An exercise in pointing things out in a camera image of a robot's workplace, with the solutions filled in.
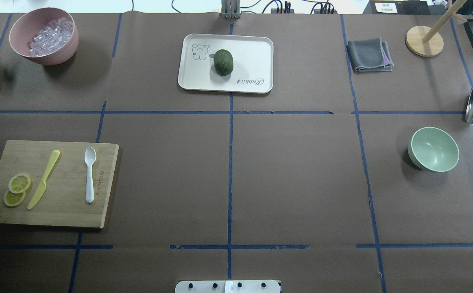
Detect white plastic spoon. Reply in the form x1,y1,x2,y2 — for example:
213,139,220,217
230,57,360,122
84,146,97,204

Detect light green bowl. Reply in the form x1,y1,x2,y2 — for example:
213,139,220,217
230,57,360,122
407,127,460,172

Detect pink bowl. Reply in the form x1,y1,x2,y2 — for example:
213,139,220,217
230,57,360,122
9,7,79,66

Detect green avocado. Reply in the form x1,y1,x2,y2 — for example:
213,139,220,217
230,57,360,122
213,49,234,77

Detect cream rabbit tray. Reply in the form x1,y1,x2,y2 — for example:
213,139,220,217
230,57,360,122
177,34,274,94

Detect grey folded cloth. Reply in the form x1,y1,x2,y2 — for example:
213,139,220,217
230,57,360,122
347,38,394,72

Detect bamboo cutting board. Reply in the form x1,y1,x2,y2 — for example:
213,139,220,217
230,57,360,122
0,140,119,229

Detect yellow plastic knife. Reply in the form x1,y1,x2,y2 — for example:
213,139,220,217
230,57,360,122
27,149,60,210

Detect clear ice cubes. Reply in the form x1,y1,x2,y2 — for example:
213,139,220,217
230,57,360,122
28,17,75,57

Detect wooden stand with round base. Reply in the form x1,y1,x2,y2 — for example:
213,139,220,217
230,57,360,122
405,0,467,57

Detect aluminium camera post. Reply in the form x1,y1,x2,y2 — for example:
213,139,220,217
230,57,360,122
221,0,241,19

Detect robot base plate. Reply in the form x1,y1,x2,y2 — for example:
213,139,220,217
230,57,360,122
174,280,282,293

